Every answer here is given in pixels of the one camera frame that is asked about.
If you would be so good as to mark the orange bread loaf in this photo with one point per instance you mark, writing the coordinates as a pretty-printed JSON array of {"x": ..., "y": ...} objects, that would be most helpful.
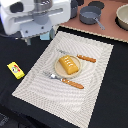
[{"x": 68, "y": 64}]

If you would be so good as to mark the yellow butter box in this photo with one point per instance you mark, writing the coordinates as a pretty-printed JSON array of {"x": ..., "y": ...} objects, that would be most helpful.
[{"x": 15, "y": 69}]

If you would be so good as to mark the grey saucepan with handle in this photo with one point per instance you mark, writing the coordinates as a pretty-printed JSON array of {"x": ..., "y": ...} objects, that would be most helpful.
[{"x": 91, "y": 15}]

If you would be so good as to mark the grey cooking pot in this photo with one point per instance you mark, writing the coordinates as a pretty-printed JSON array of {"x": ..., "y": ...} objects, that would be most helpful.
[{"x": 74, "y": 8}]

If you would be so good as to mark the round beige plate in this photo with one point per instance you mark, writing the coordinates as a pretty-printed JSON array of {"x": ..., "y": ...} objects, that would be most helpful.
[{"x": 61, "y": 71}]

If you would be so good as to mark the woven beige placemat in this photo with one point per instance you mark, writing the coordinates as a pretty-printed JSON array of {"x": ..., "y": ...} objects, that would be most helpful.
[{"x": 66, "y": 102}]

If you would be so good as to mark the knife with orange handle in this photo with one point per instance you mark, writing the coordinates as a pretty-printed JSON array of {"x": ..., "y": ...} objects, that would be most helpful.
[{"x": 78, "y": 55}]

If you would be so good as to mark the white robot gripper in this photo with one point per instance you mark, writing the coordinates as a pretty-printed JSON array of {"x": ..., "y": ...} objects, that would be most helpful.
[{"x": 29, "y": 18}]

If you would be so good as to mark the beige bowl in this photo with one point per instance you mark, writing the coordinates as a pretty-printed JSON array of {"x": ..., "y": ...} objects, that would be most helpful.
[{"x": 122, "y": 14}]

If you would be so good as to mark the fork with orange handle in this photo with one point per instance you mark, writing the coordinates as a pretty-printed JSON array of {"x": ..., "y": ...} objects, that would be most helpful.
[{"x": 71, "y": 83}]

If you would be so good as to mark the brown stove board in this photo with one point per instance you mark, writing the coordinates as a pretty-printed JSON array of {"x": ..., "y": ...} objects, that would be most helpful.
[{"x": 108, "y": 16}]

